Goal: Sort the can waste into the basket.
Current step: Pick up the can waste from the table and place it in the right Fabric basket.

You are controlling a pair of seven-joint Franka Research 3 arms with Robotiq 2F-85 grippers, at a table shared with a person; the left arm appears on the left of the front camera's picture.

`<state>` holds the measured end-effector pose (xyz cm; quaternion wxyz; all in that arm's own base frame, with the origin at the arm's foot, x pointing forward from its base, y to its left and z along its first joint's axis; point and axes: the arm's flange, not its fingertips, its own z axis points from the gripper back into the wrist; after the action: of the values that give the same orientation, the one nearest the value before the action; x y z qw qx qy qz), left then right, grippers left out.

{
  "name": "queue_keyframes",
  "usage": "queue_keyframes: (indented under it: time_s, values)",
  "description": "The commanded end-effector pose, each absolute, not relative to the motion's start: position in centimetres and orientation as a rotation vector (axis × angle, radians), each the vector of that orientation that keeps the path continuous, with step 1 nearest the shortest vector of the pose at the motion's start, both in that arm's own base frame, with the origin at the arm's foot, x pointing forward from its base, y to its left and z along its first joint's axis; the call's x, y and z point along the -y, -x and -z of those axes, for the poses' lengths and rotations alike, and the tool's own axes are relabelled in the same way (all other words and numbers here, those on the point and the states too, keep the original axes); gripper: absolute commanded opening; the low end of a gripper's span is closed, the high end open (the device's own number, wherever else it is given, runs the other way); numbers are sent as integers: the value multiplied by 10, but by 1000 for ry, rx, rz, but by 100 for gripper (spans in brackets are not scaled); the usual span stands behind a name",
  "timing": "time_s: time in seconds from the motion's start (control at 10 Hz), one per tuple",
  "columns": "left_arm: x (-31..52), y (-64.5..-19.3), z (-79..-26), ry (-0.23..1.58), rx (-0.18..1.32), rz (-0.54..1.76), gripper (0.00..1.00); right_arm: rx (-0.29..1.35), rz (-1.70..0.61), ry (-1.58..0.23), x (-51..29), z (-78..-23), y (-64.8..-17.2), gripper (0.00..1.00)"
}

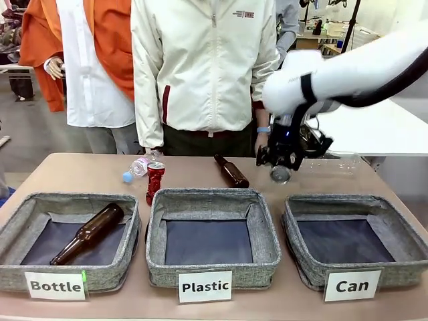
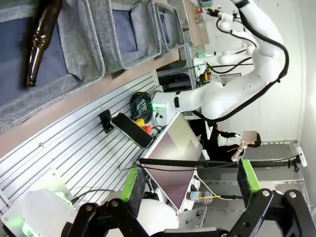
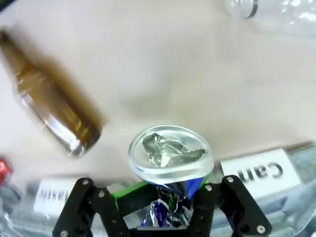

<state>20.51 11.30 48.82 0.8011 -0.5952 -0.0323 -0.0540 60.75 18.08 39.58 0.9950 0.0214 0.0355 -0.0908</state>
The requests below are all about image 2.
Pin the black flat tablet device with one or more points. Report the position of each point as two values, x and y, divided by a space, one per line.
132 130

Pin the yellow emergency stop button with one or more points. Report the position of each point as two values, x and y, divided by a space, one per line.
139 122

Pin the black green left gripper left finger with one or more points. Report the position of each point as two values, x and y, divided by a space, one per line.
133 187

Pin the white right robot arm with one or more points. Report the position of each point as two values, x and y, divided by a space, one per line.
264 54

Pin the grey felt basket with cans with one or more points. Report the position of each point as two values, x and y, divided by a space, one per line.
174 27

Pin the flat monitor screen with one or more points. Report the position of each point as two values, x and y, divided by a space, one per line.
172 153

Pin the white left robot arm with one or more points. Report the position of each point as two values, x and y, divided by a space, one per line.
44 212

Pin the white camera on pole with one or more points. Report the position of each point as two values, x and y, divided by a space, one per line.
302 156

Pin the red push button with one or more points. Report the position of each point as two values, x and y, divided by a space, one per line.
147 129

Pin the person in black white top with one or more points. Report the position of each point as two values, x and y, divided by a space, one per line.
222 143

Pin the metal equipment shelf rack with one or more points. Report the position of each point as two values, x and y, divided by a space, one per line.
176 76

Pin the silver laptop with stickers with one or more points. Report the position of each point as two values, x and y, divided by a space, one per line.
193 217

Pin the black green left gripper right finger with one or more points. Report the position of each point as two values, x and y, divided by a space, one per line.
249 182

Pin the grey felt basket plastic label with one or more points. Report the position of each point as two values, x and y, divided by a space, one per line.
111 49

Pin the brown glass bottle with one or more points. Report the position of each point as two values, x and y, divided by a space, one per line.
40 42

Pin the grey felt basket bottle label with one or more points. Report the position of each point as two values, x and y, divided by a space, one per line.
81 44

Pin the ribbed aluminium base plate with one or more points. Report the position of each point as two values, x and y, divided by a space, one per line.
74 148

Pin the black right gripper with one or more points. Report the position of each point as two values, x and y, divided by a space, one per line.
212 11

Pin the black device mount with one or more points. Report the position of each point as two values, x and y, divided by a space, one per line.
106 121

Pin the black tripod boom pole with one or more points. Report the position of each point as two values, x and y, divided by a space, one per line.
209 163

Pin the hand of person in black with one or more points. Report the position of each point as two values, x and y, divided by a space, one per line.
239 150

